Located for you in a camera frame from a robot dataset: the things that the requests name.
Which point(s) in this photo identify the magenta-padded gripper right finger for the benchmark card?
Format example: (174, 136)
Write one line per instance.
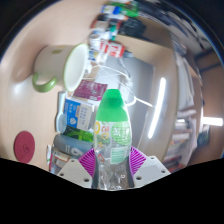
(150, 170)

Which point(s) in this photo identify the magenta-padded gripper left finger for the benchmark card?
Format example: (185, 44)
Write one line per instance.
(75, 173)

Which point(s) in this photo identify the clear green-capped drink bottle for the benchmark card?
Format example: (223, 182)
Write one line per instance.
(112, 106)

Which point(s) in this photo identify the flat round red coaster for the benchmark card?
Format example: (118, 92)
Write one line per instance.
(24, 146)

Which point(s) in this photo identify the blue and white carton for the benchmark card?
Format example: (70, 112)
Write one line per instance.
(78, 114)

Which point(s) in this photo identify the white LED light bar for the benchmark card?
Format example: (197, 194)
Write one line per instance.
(157, 106)

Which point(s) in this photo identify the ceiling tube light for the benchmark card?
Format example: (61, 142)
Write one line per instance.
(213, 121)

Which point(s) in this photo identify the magenta snack pouch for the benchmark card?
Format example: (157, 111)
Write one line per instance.
(90, 90)

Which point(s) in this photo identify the red and white canister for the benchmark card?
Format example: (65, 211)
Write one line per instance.
(112, 48)

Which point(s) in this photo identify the white pill bottle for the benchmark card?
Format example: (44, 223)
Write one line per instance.
(94, 41)

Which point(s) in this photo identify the green plastic container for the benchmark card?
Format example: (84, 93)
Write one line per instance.
(126, 10)

